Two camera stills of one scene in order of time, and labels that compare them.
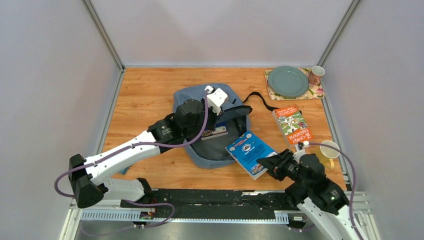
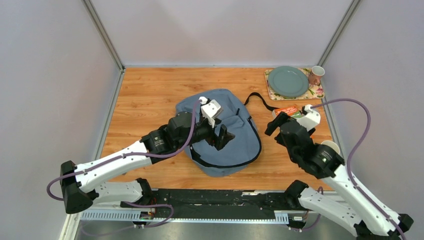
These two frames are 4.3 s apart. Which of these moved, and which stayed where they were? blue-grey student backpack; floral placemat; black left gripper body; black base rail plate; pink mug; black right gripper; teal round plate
Moved: blue-grey student backpack; black right gripper; black left gripper body
Stayed: floral placemat; pink mug; teal round plate; black base rail plate
